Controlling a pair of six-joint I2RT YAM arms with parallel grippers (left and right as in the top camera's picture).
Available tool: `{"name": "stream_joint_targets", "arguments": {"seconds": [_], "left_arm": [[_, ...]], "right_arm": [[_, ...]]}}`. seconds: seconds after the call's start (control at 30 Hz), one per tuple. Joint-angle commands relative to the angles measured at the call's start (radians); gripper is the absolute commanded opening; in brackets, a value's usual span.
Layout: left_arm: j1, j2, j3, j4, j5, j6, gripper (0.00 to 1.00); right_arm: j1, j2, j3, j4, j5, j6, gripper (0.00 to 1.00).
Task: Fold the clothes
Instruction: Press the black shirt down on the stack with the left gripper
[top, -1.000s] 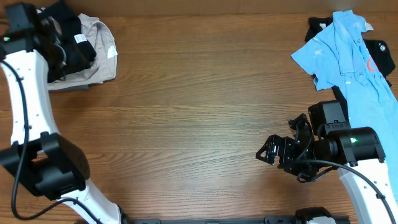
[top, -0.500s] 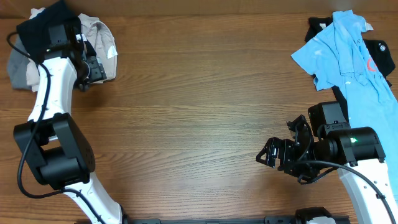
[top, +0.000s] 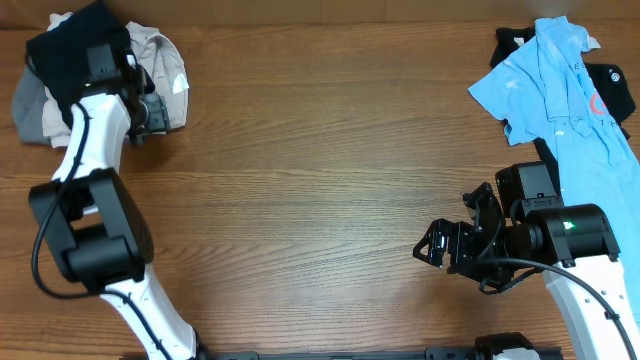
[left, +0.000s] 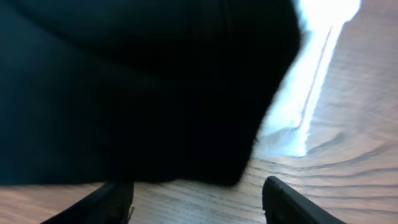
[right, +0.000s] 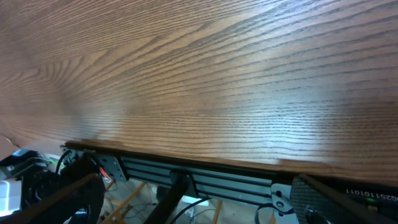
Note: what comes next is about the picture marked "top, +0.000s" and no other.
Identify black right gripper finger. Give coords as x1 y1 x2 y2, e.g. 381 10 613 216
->
412 248 444 268
413 218 448 255

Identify plain black t-shirt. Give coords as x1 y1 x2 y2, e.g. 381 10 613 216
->
26 1 154 127

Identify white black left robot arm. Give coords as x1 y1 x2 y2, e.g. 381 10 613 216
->
29 44 208 359

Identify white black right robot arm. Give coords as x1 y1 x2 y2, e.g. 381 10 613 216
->
413 162 639 359

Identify folded beige shorts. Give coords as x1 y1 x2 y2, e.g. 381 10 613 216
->
39 21 189 148

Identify folded grey garment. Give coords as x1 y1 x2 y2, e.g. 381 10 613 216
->
11 67 51 145

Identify light blue t-shirt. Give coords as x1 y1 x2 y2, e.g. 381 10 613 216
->
469 16 639 314

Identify black logo t-shirt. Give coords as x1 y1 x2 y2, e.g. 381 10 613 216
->
469 17 636 170

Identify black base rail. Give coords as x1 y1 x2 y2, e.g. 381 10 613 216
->
119 344 566 360

